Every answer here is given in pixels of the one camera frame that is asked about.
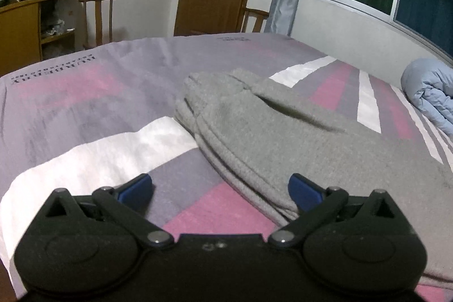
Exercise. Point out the bed with pink striped sheet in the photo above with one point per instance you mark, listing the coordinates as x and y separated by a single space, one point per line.
106 104

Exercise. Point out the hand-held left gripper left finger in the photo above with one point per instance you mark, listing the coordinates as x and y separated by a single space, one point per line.
136 188

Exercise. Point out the grey pants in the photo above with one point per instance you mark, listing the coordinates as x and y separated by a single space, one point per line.
269 142

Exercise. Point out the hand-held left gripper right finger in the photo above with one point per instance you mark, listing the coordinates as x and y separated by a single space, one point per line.
303 190

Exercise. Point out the folded light blue quilt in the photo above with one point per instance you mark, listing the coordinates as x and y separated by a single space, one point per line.
430 86

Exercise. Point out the wooden chair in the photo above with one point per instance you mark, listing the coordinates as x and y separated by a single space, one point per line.
101 19
255 19

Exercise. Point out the clutter on cabinet shelf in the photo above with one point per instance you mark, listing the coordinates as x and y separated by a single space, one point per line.
55 27

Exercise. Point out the wooden cabinet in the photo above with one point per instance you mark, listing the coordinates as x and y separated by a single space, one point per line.
19 33

